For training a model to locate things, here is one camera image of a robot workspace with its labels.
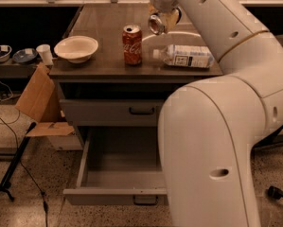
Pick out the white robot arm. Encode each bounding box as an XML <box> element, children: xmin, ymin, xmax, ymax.
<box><xmin>150</xmin><ymin>0</ymin><xmax>283</xmax><ymax>227</ymax></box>

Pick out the blue pepsi can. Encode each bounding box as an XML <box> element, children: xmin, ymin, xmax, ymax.
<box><xmin>148</xmin><ymin>13</ymin><xmax>165</xmax><ymax>35</ymax></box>

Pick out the open grey bottom drawer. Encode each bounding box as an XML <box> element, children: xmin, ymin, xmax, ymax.
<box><xmin>63</xmin><ymin>127</ymin><xmax>168</xmax><ymax>206</ymax></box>

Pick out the black cable on floor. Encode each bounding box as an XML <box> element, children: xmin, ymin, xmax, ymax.
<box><xmin>0</xmin><ymin>106</ymin><xmax>50</xmax><ymax>227</ymax></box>

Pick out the white bowl on counter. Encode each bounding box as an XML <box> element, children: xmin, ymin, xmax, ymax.
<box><xmin>54</xmin><ymin>36</ymin><xmax>98</xmax><ymax>63</ymax></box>

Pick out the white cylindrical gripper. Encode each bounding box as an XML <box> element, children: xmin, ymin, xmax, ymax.
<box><xmin>148</xmin><ymin>0</ymin><xmax>182</xmax><ymax>32</ymax></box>

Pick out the black tripod stand left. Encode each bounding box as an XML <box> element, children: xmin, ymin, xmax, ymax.
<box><xmin>0</xmin><ymin>134</ymin><xmax>29</xmax><ymax>201</ymax></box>

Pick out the red coca-cola can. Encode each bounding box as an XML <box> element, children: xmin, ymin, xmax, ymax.
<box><xmin>122</xmin><ymin>25</ymin><xmax>142</xmax><ymax>65</ymax></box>

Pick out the closed grey upper drawer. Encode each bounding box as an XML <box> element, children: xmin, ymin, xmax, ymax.
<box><xmin>60</xmin><ymin>99</ymin><xmax>163</xmax><ymax>127</ymax></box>

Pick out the clear plastic water bottle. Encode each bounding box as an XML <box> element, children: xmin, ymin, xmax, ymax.
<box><xmin>152</xmin><ymin>44</ymin><xmax>215</xmax><ymax>69</ymax></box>

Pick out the blue patterned bowl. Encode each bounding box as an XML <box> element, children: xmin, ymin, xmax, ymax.
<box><xmin>12</xmin><ymin>48</ymin><xmax>38</xmax><ymax>64</ymax></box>
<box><xmin>0</xmin><ymin>44</ymin><xmax>12</xmax><ymax>62</ymax></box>

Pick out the brown cardboard box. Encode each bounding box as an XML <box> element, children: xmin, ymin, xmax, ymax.
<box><xmin>15</xmin><ymin>63</ymin><xmax>82</xmax><ymax>150</ymax></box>

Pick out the white paper cup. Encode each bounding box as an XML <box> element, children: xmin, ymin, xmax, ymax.
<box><xmin>36</xmin><ymin>44</ymin><xmax>53</xmax><ymax>65</ymax></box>

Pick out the blue patterned bowl left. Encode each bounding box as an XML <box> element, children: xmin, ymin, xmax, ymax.
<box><xmin>0</xmin><ymin>44</ymin><xmax>12</xmax><ymax>62</ymax></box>

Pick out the grey drawer cabinet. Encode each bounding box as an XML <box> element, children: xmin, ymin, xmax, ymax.
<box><xmin>50</xmin><ymin>3</ymin><xmax>221</xmax><ymax>144</ymax></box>

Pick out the blue patterned bowl right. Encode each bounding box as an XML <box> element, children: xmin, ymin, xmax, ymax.
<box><xmin>12</xmin><ymin>48</ymin><xmax>38</xmax><ymax>64</ymax></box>

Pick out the grey side shelf left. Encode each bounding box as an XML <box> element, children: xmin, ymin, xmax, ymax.
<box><xmin>0</xmin><ymin>59</ymin><xmax>52</xmax><ymax>79</ymax></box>

